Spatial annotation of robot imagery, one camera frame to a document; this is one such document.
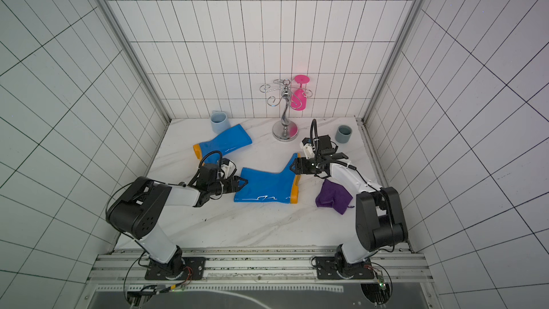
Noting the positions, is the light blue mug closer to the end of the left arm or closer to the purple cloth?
the end of the left arm

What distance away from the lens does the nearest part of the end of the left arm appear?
73cm

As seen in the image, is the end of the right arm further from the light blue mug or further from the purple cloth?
the light blue mug

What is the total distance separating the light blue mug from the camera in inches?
44.4

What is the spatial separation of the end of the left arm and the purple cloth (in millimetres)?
363

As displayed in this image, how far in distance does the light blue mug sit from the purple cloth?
1.98ft

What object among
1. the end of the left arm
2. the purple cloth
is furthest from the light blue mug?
the purple cloth

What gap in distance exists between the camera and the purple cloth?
871 mm

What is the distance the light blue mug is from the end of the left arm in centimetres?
35
